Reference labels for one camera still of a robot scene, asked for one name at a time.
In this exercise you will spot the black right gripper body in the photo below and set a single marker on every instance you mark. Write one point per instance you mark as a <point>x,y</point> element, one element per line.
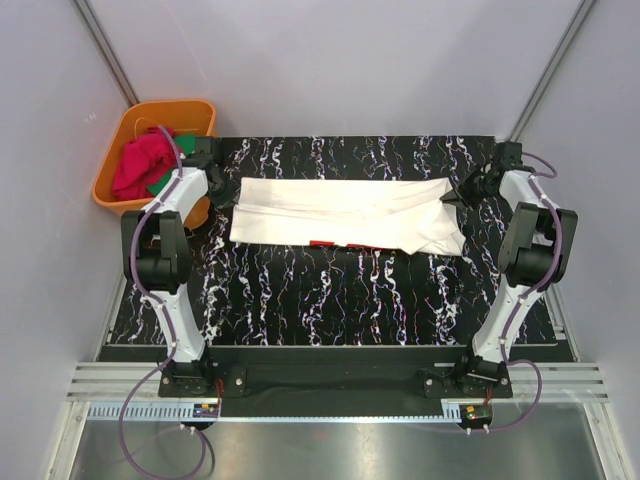
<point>476,188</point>

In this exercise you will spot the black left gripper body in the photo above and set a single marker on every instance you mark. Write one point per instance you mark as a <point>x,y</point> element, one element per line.
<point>224,192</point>

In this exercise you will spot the white Coca-Cola t-shirt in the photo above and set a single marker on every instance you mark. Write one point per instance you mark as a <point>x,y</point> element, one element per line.
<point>383,214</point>

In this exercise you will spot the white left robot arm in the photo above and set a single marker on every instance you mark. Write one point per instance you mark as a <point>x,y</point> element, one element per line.
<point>156,254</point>

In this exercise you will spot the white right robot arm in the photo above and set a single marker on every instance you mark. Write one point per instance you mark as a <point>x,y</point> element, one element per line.
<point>535,250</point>

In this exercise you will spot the green t-shirt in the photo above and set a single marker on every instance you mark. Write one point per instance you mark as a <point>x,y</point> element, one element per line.
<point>186,145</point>

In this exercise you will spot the orange plastic basket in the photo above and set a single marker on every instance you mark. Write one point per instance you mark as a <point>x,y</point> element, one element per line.
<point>182,116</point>

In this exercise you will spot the red t-shirt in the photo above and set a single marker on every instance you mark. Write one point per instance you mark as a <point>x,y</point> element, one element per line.
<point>142,162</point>

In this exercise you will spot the black marbled table mat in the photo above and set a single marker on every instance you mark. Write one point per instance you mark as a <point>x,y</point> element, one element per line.
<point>320,296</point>

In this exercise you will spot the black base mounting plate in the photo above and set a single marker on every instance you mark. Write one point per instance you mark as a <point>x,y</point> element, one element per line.
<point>436,372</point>

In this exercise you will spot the right electronics board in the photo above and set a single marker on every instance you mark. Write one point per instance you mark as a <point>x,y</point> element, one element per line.
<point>476,416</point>

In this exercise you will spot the electronics board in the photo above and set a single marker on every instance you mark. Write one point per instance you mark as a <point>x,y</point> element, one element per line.
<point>206,410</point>
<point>476,416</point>

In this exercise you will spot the left electronics board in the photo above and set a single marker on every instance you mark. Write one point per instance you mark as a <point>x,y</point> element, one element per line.
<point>206,410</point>

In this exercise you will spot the aluminium frame rail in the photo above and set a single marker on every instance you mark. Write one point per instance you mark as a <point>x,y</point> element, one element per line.
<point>549,382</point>

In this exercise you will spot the white slotted cable duct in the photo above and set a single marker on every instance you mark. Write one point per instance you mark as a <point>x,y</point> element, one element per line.
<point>236,413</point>

